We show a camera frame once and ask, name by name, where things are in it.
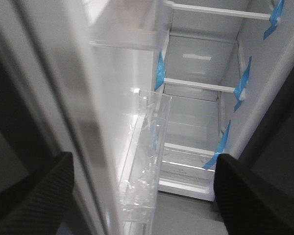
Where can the open fridge door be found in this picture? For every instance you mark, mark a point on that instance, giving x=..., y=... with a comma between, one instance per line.
x=60, y=94

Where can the clear door bin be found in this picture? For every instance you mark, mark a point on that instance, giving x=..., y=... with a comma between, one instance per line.
x=139, y=180
x=150, y=40

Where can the clear upper door bin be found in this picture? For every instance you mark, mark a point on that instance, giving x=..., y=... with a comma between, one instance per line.
x=150, y=40

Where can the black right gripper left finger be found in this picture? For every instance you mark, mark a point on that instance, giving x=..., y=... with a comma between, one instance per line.
x=37, y=204

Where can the lower glass fridge shelf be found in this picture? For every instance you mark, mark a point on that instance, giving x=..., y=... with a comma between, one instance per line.
x=195, y=124

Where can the middle glass fridge shelf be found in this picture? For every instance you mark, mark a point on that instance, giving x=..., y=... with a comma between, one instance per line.
x=202, y=68

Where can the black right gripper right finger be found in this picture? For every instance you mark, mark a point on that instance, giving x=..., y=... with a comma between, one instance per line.
x=249, y=205

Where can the glass fridge shelf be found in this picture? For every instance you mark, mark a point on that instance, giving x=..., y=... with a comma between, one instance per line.
x=274, y=18
x=202, y=68
x=195, y=124

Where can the upper glass fridge shelf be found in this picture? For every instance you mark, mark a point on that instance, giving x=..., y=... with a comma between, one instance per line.
x=274, y=18

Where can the clear fridge crisper drawer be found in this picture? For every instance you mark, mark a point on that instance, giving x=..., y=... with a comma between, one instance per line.
x=186, y=167

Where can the clear middle door bin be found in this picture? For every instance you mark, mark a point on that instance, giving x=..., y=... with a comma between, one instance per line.
x=139, y=180

